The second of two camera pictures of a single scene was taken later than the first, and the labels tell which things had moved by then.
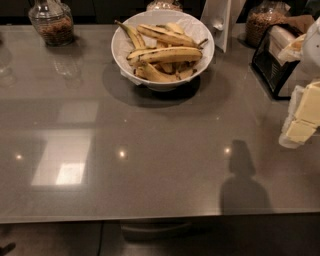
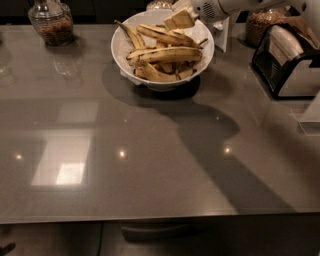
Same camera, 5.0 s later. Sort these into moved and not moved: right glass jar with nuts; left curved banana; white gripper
Moved: white gripper
Not moved: left curved banana; right glass jar with nuts
